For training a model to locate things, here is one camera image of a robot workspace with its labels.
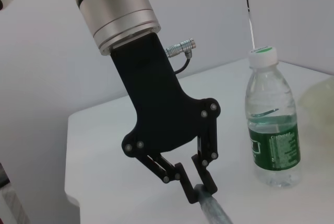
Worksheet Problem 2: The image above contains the grey pen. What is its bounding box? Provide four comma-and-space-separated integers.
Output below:
193, 183, 233, 224

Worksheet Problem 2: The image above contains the green glass fruit plate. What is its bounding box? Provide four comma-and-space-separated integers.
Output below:
298, 76, 334, 133

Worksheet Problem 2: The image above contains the clear green-label water bottle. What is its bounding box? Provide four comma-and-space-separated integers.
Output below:
244, 45, 302, 188

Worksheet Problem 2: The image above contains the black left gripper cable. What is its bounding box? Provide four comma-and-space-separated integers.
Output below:
165, 37, 198, 75

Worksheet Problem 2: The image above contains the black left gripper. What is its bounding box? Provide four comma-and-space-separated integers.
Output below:
109, 33, 223, 205

